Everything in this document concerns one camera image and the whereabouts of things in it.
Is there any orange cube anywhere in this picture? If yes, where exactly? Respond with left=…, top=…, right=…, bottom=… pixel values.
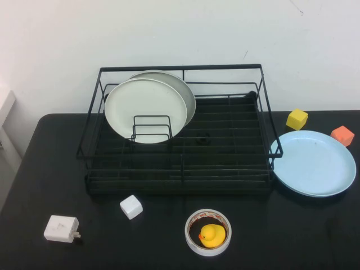
left=330, top=125, right=356, bottom=147

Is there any yellow cube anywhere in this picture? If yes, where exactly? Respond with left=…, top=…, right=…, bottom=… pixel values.
left=286, top=109, right=309, bottom=131

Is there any white tape roll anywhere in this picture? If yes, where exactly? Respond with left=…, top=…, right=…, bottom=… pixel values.
left=184, top=208, right=232, bottom=257

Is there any white cube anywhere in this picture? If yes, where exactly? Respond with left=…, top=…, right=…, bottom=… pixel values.
left=119, top=194, right=143, bottom=221

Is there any black wire dish rack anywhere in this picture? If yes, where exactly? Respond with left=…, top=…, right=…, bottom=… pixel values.
left=75, top=64, right=284, bottom=196

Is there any yellow rubber duck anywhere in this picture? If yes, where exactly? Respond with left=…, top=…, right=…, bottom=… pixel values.
left=198, top=224, right=226, bottom=249

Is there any light blue round plate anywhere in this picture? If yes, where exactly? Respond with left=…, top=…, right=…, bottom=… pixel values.
left=269, top=129, right=357, bottom=197

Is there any white cabinet edge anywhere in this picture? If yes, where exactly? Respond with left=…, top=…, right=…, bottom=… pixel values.
left=0, top=89, right=24, bottom=169

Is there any black drip tray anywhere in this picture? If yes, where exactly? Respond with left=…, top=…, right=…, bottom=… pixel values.
left=85, top=91, right=274, bottom=197

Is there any white plug charger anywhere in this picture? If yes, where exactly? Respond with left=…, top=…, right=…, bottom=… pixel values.
left=43, top=215, right=82, bottom=244

